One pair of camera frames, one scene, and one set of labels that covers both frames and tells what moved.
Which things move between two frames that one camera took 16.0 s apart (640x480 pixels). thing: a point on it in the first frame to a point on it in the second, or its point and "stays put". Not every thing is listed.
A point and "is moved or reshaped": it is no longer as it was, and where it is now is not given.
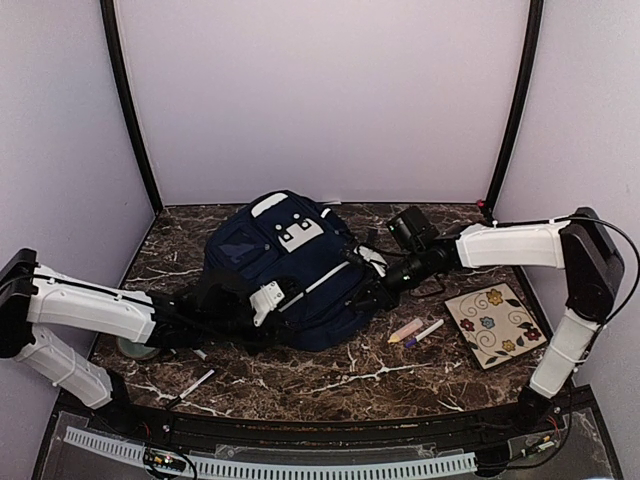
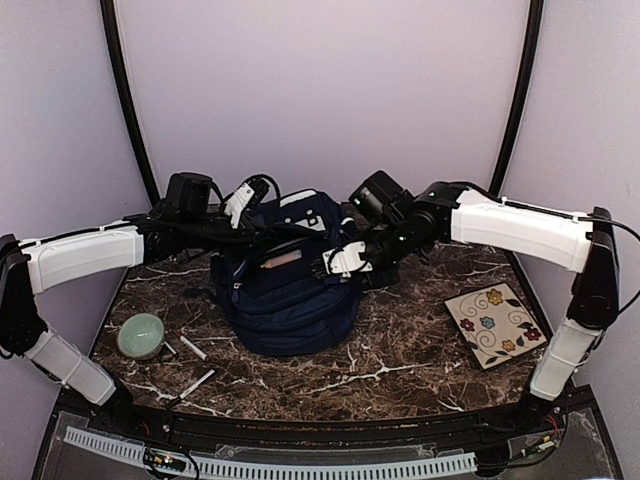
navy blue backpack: [298, 264] is moved or reshaped
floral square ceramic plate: [496, 325] stays put
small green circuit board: [153, 458] stays put
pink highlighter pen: [396, 337] to [276, 262]
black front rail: [310, 429] stays put
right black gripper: [383, 297] to [389, 278]
